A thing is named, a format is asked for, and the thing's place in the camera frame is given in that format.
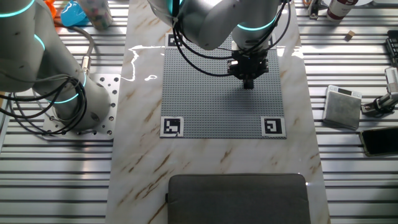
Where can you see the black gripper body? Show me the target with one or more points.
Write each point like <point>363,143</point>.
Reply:
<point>248,63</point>

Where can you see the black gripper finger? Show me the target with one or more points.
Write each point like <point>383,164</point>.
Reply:
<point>251,80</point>
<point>246,80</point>

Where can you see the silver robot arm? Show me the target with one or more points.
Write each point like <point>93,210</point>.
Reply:
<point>37,46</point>

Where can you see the grey Lego baseplate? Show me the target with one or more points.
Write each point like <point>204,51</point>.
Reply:
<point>217,102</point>

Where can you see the black white fiducial marker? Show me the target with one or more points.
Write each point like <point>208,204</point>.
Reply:
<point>273,40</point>
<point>273,126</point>
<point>170,40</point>
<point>171,126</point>

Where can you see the silver digital scale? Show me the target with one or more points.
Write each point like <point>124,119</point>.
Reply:
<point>342,109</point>

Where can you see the small brown wooden cube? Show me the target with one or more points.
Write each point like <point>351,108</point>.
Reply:
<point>350,35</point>

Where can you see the red white can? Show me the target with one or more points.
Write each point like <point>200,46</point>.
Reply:
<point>340,9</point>

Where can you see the grey fabric pad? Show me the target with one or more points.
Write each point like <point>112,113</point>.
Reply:
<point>237,199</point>

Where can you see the black smartphone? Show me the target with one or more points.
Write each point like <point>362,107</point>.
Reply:
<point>381,141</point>

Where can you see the black keyboard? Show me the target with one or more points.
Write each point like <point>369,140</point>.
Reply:
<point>393,46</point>

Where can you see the clear plastic cup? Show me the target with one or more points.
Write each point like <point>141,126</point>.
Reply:
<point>96,14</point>

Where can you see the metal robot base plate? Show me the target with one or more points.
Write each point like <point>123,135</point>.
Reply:
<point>107,84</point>

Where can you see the silver camera on clamp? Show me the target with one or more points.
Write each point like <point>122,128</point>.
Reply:
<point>392,79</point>

